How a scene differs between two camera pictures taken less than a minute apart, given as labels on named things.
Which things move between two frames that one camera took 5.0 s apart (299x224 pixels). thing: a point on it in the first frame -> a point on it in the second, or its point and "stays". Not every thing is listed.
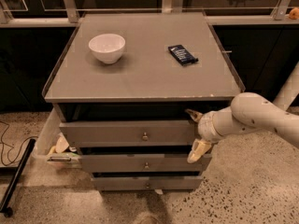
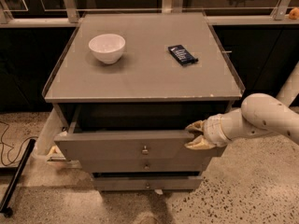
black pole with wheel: [7, 203] stays
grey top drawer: [106, 133] -> [107, 146]
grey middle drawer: [144, 163] stays
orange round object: [294, 13] stays
